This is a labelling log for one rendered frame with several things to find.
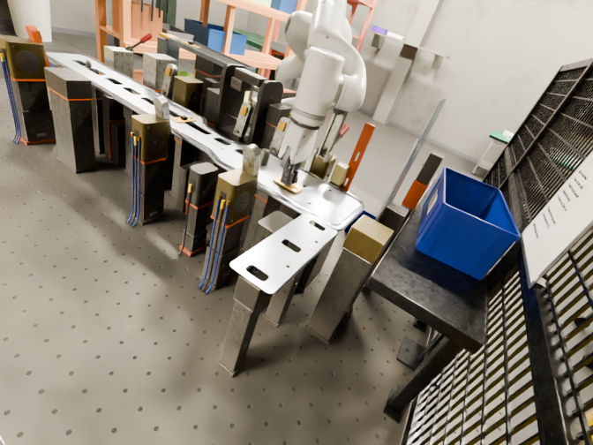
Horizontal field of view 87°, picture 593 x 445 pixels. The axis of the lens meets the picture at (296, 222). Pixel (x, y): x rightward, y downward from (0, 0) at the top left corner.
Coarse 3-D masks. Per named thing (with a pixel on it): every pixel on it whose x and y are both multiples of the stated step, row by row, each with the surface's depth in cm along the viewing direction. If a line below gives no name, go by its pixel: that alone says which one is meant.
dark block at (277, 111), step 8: (272, 104) 108; (280, 104) 110; (272, 112) 108; (280, 112) 106; (288, 112) 111; (272, 120) 109; (272, 128) 110; (264, 136) 113; (272, 136) 112; (264, 144) 115
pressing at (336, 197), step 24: (120, 72) 126; (120, 96) 106; (144, 96) 113; (192, 144) 94; (216, 144) 97; (240, 144) 102; (264, 168) 93; (288, 192) 84; (312, 192) 89; (336, 192) 93; (336, 216) 81
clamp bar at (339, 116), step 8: (336, 112) 90; (344, 112) 92; (336, 120) 95; (344, 120) 94; (328, 128) 95; (336, 128) 94; (328, 136) 97; (336, 136) 96; (320, 144) 98; (328, 144) 97; (328, 152) 97
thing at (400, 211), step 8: (392, 208) 76; (400, 208) 77; (384, 216) 77; (392, 216) 76; (400, 216) 75; (384, 224) 78; (392, 224) 77; (400, 224) 76; (384, 248) 81; (360, 288) 89; (352, 304) 92
